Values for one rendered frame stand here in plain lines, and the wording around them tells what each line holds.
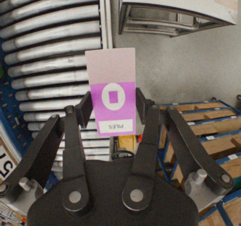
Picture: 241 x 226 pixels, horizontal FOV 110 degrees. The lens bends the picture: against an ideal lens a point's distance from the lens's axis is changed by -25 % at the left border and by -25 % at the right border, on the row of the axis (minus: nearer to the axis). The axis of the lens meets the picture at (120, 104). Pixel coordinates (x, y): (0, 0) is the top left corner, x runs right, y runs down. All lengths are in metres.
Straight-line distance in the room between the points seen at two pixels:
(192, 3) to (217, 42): 1.19
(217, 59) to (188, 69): 0.46
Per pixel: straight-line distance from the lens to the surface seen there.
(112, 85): 0.18
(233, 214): 0.73
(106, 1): 0.53
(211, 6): 0.69
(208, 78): 1.72
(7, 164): 0.80
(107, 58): 0.18
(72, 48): 0.51
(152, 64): 1.29
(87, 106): 0.17
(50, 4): 0.59
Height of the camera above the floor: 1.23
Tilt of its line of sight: 66 degrees down
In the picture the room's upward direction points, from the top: 174 degrees clockwise
